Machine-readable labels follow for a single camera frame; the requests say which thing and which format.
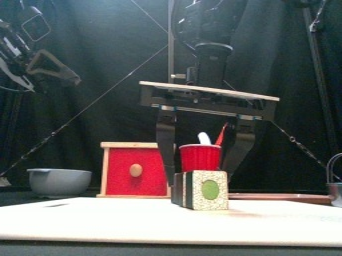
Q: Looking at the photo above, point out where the red plastic cup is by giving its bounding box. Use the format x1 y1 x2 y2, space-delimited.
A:
178 143 223 173

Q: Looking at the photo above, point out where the white cutting board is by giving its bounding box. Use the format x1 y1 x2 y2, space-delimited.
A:
0 196 342 248

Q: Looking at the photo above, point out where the wooden box with red front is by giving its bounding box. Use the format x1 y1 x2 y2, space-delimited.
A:
96 141 174 198

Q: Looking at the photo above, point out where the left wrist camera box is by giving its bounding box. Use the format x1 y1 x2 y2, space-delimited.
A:
19 12 54 43

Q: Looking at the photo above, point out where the small metal toy pot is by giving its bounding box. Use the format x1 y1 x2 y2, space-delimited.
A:
325 152 342 208

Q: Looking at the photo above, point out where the toy sushi roll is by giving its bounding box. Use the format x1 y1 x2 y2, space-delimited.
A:
171 169 230 211

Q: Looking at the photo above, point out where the white spatula with blue handle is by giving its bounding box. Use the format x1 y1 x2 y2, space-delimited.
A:
197 131 214 146

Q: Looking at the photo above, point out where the grey plastic bowl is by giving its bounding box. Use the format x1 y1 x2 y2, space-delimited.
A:
26 168 94 198

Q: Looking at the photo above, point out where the grey vertical frame pole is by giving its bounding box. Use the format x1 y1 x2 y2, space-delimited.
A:
167 0 176 84

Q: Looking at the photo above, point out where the black slanted frame strut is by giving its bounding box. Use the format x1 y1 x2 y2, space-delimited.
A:
301 0 341 158

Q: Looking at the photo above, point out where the black cloth backdrop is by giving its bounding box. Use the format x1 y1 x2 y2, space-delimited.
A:
0 0 342 198

